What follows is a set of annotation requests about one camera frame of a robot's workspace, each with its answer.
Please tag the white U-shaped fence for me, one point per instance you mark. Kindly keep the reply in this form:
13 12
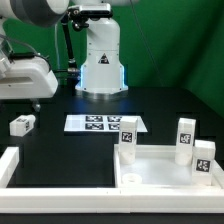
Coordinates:
105 200

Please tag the white plate with markers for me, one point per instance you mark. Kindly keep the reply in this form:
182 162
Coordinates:
92 123

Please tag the white square tabletop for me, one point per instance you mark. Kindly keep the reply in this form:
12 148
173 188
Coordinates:
155 167

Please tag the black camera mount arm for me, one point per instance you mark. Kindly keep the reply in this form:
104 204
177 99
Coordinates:
75 30

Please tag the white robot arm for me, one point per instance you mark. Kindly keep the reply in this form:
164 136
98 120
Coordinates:
102 74

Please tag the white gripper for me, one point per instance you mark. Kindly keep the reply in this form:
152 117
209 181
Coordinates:
29 79

